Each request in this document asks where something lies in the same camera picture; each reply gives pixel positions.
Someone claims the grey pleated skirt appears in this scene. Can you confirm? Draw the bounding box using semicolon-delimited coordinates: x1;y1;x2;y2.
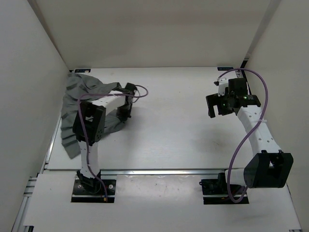
61;73;128;159

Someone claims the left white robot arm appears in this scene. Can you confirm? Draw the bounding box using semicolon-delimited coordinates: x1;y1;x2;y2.
72;83;138;194

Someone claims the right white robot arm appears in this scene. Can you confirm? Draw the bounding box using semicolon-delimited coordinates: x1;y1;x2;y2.
206;78;294;193

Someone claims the right blue corner label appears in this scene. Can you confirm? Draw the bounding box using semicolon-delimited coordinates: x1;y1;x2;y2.
217;67;234;72

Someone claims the blue corner label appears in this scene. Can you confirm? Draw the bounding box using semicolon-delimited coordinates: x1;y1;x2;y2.
74;69;91;73
217;67;234;72

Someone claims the left blue corner label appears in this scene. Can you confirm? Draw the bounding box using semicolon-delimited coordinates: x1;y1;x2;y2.
74;69;91;73

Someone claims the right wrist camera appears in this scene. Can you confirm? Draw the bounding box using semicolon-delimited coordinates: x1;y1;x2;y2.
214;78;228;97

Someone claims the aluminium front rail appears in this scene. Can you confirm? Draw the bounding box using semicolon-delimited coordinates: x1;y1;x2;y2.
101;169;225;175

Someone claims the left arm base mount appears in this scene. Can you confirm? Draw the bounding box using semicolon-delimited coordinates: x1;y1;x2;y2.
71;178;116;203

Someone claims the aluminium left frame rail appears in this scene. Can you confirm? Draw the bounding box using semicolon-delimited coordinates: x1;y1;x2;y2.
11;114;61;232

